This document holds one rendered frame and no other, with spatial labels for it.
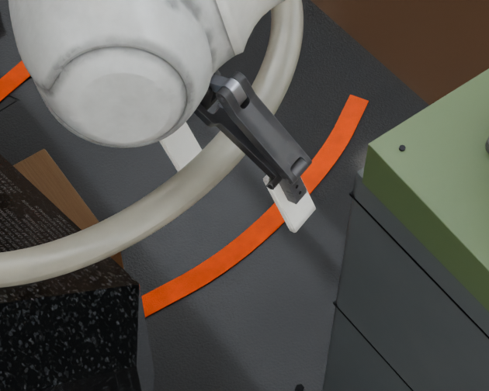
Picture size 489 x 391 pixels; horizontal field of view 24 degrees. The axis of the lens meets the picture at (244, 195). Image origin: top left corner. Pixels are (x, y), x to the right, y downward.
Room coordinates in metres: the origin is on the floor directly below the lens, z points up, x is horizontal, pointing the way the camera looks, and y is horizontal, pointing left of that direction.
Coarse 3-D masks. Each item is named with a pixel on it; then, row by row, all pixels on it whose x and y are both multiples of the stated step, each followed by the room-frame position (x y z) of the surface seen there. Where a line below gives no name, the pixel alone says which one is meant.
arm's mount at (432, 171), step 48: (480, 96) 0.89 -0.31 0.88; (384, 144) 0.81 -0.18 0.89; (432, 144) 0.81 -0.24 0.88; (480, 144) 0.81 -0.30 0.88; (384, 192) 0.77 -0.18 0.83; (432, 192) 0.74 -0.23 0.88; (480, 192) 0.74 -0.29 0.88; (432, 240) 0.70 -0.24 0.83; (480, 240) 0.67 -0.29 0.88; (480, 288) 0.63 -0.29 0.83
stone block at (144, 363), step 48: (0, 192) 0.88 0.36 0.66; (0, 240) 0.76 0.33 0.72; (48, 240) 0.80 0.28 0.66; (0, 288) 0.66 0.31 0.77; (48, 288) 0.69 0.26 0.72; (96, 288) 0.72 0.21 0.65; (0, 336) 0.59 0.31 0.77; (48, 336) 0.62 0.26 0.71; (96, 336) 0.66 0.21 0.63; (144, 336) 0.74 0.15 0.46; (0, 384) 0.54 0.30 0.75; (48, 384) 0.57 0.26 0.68; (96, 384) 0.61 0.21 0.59; (144, 384) 0.68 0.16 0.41
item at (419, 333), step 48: (384, 240) 0.76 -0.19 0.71; (384, 288) 0.75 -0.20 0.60; (432, 288) 0.69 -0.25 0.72; (336, 336) 0.81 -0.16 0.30; (384, 336) 0.73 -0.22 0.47; (432, 336) 0.67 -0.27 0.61; (480, 336) 0.62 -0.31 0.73; (336, 384) 0.80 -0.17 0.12; (384, 384) 0.71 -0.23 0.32; (432, 384) 0.65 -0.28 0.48; (480, 384) 0.59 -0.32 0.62
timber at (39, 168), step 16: (32, 160) 1.28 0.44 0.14; (48, 160) 1.28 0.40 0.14; (32, 176) 1.24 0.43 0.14; (48, 176) 1.24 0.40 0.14; (64, 176) 1.24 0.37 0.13; (48, 192) 1.20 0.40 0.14; (64, 192) 1.20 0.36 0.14; (64, 208) 1.17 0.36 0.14; (80, 208) 1.17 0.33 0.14; (80, 224) 1.13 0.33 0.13; (112, 256) 1.06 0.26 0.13
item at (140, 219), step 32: (288, 0) 0.70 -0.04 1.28; (288, 32) 0.66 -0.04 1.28; (288, 64) 0.62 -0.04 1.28; (192, 160) 0.52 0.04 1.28; (224, 160) 0.52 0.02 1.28; (160, 192) 0.49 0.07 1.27; (192, 192) 0.50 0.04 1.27; (96, 224) 0.47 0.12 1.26; (128, 224) 0.47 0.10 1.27; (160, 224) 0.47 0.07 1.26; (0, 256) 0.46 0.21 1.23; (32, 256) 0.45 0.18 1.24; (64, 256) 0.45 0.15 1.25; (96, 256) 0.45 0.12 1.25
